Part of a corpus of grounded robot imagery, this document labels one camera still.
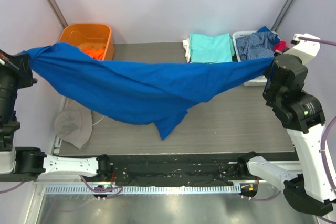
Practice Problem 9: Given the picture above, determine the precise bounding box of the folded teal t shirt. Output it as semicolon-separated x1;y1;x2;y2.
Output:
189;33;235;64

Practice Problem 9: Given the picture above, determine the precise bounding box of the orange t shirt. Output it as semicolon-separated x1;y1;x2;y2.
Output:
82;48;105;61

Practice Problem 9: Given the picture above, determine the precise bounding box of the blue checkered shirt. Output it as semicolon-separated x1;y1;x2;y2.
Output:
235;31;280;61

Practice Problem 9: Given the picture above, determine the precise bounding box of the slotted white cable duct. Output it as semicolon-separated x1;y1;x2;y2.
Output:
45;183;241;195

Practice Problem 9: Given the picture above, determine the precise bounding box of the grey cap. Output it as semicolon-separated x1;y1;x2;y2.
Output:
54;101;93;150

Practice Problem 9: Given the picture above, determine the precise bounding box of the white plastic laundry basket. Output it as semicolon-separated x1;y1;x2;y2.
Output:
232;30;279;87

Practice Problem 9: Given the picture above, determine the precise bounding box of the folded white printed t shirt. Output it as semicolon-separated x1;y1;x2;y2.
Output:
182;38;191;63

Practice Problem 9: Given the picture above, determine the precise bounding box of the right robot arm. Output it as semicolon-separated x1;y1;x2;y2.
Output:
237;54;335;216

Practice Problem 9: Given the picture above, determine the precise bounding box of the right aluminium corner post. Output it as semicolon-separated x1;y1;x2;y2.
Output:
270;0;312;32

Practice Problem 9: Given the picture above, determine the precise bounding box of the blue t shirt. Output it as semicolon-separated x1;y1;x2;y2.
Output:
27;43;272;139

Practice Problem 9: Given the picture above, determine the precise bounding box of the orange plastic tub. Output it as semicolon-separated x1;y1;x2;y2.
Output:
59;23;114;61

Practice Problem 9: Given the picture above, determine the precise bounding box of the red cloth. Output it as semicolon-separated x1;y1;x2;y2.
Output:
274;41;287;51

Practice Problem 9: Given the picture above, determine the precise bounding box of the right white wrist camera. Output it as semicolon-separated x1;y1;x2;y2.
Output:
282;33;320;65

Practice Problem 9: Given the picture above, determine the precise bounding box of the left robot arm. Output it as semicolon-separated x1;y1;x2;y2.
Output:
1;51;112;183

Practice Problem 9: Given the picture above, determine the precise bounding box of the blue cloth in basket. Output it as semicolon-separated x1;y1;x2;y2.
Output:
257;26;280;40

